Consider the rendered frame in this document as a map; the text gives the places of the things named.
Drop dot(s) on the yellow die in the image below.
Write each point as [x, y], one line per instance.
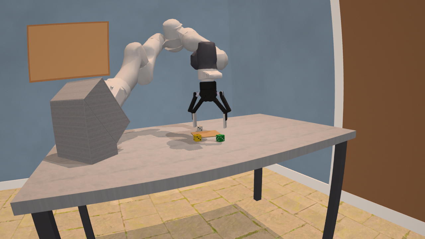
[197, 137]

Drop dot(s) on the tan square mat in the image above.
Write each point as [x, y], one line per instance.
[204, 134]

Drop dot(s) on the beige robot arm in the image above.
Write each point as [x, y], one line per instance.
[139, 61]

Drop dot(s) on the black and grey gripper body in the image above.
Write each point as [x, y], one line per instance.
[208, 88]

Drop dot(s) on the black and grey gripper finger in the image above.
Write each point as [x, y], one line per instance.
[193, 110]
[224, 110]

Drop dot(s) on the green die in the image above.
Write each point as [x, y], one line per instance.
[220, 138]

